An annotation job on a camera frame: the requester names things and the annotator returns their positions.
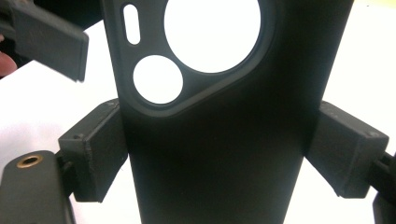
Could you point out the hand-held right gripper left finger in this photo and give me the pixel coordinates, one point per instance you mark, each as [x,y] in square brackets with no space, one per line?
[93,152]

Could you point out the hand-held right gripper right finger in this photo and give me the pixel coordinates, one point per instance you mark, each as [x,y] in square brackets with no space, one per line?
[345,155]

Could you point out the black phone case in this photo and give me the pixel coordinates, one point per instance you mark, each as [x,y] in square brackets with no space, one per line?
[218,149]

